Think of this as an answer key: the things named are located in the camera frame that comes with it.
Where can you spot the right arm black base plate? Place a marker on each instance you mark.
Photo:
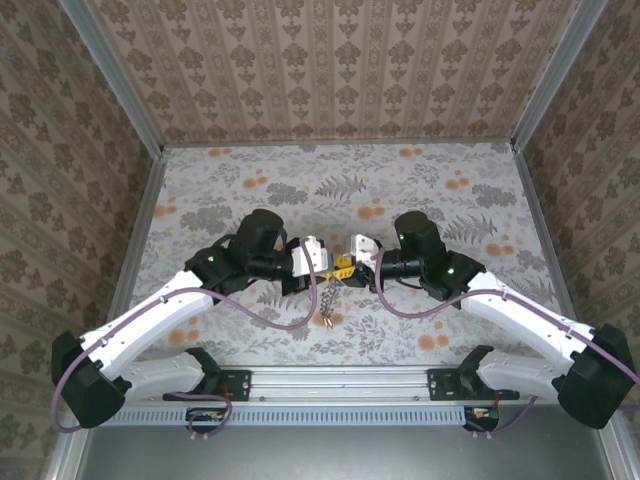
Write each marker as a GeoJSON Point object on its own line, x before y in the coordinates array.
{"type": "Point", "coordinates": [442, 385]}

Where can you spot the aluminium frame post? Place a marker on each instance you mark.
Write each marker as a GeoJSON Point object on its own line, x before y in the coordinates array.
{"type": "Point", "coordinates": [555, 75]}
{"type": "Point", "coordinates": [115, 80]}

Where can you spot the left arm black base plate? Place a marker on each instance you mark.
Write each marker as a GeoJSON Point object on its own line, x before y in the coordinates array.
{"type": "Point", "coordinates": [237, 385]}

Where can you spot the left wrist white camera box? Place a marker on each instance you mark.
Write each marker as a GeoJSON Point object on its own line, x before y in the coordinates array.
{"type": "Point", "coordinates": [310, 255]}

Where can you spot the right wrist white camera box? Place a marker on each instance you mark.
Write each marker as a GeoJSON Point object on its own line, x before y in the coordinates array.
{"type": "Point", "coordinates": [364, 247]}

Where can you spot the grey metal sheet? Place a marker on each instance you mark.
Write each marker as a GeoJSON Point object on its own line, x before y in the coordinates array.
{"type": "Point", "coordinates": [325, 455]}

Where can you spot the aluminium table side rail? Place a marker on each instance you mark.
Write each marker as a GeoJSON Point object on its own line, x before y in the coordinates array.
{"type": "Point", "coordinates": [542, 225]}
{"type": "Point", "coordinates": [142, 225]}

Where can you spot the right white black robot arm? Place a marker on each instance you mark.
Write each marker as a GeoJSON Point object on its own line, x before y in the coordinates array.
{"type": "Point", "coordinates": [525, 315]}

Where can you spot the aluminium mounting rail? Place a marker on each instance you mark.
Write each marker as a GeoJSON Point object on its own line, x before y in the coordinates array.
{"type": "Point", "coordinates": [340, 382]}

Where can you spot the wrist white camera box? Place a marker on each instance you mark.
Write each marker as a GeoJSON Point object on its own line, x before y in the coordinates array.
{"type": "Point", "coordinates": [310, 255]}
{"type": "Point", "coordinates": [364, 247]}

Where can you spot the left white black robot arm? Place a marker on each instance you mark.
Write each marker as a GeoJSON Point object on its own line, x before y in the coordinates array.
{"type": "Point", "coordinates": [150, 320]}

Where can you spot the black connector board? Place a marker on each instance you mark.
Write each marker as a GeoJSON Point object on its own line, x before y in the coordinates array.
{"type": "Point", "coordinates": [482, 420]}
{"type": "Point", "coordinates": [205, 422]}

